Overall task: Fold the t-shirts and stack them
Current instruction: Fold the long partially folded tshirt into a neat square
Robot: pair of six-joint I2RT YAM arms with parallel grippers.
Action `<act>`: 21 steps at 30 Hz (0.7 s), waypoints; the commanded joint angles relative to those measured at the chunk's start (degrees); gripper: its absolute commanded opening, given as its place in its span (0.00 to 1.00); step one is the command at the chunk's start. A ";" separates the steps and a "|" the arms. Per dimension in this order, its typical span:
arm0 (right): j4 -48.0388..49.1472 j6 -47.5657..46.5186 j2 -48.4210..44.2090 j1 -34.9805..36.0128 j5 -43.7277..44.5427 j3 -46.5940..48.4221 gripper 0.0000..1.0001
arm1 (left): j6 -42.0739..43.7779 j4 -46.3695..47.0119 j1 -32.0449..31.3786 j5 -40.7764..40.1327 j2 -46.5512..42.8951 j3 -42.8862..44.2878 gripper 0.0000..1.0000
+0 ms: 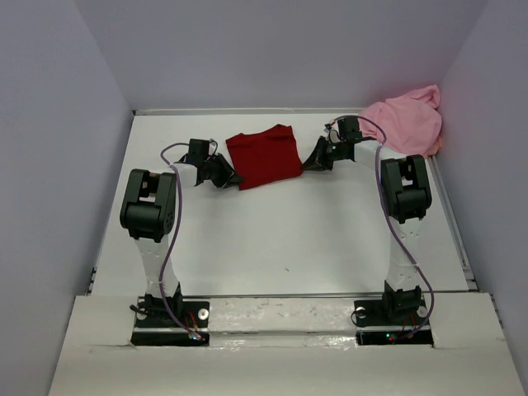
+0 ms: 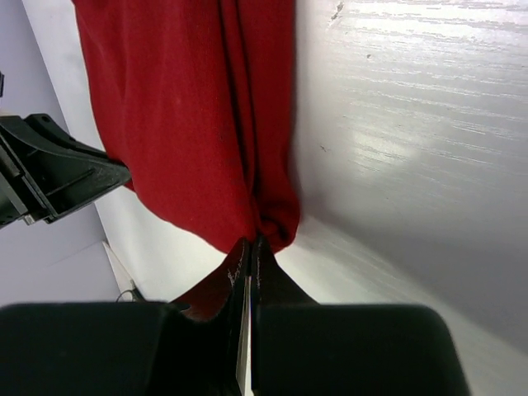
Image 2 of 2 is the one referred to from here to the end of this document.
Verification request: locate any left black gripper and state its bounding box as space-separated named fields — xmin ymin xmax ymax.
xmin=1 ymin=113 xmax=130 ymax=227

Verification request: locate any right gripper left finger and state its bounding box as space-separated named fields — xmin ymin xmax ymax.
xmin=172 ymin=238 xmax=250 ymax=322

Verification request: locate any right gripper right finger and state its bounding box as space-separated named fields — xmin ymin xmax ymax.
xmin=250 ymin=235 xmax=318 ymax=305

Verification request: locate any red t shirt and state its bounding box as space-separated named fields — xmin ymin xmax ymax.
xmin=72 ymin=0 xmax=302 ymax=253

